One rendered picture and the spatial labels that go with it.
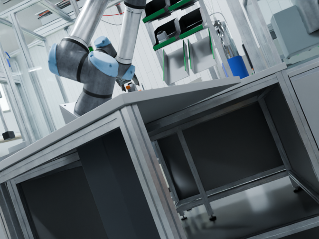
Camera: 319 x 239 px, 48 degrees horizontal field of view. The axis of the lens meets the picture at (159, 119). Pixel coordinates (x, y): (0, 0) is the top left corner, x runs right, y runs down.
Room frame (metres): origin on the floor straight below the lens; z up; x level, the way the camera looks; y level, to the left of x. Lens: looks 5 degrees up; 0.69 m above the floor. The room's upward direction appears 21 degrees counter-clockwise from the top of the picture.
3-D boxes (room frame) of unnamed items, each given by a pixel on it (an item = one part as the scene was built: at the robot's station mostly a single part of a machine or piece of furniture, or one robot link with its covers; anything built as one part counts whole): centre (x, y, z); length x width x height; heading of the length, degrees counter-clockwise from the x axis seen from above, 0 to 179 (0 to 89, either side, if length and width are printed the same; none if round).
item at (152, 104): (1.46, 0.20, 0.84); 0.90 x 0.70 x 0.03; 52
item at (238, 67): (2.65, -0.66, 1.00); 0.16 x 0.16 x 0.27
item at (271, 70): (2.41, 0.00, 0.85); 1.50 x 1.41 x 0.03; 79
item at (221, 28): (2.65, -0.66, 1.32); 0.14 x 0.14 x 0.38
